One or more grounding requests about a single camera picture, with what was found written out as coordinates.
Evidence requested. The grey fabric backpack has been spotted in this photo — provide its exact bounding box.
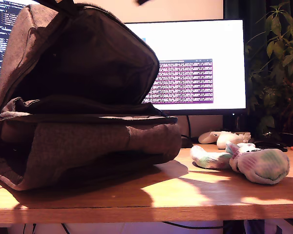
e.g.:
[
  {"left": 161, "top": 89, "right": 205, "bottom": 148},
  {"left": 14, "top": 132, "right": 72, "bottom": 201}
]
[{"left": 0, "top": 2, "right": 183, "bottom": 191}]

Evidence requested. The pastel tie-dye sock pair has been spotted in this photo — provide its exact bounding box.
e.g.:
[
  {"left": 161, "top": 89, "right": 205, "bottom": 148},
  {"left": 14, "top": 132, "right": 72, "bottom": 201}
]
[{"left": 189, "top": 141, "right": 290, "bottom": 185}]

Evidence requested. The monitor with white screen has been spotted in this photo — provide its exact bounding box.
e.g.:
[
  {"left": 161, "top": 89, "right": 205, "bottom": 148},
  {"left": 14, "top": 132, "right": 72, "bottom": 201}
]
[{"left": 123, "top": 19, "right": 247, "bottom": 117}]

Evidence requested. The black monitor stand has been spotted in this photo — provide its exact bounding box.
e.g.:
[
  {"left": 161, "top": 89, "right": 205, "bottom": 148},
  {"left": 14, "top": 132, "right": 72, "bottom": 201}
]
[{"left": 222, "top": 115, "right": 247, "bottom": 133}]

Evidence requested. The black cable under table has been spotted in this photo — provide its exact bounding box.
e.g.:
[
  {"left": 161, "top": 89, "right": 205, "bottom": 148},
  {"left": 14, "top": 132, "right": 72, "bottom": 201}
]
[{"left": 161, "top": 221, "right": 225, "bottom": 230}]

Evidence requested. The green leafy potted plant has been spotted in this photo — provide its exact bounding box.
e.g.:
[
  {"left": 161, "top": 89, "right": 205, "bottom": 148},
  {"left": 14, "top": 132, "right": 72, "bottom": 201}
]
[{"left": 244, "top": 2, "right": 293, "bottom": 147}]

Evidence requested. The black monitor cable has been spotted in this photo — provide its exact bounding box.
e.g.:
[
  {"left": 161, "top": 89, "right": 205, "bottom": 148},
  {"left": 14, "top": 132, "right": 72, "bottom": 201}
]
[{"left": 186, "top": 115, "right": 194, "bottom": 147}]

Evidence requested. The white game controller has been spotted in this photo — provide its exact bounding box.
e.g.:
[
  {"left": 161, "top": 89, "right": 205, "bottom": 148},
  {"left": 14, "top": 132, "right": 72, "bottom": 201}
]
[{"left": 198, "top": 131, "right": 251, "bottom": 150}]

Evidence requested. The dark table leg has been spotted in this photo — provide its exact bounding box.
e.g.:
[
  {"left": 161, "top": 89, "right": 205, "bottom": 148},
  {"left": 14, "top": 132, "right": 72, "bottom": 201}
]
[{"left": 223, "top": 220, "right": 245, "bottom": 234}]

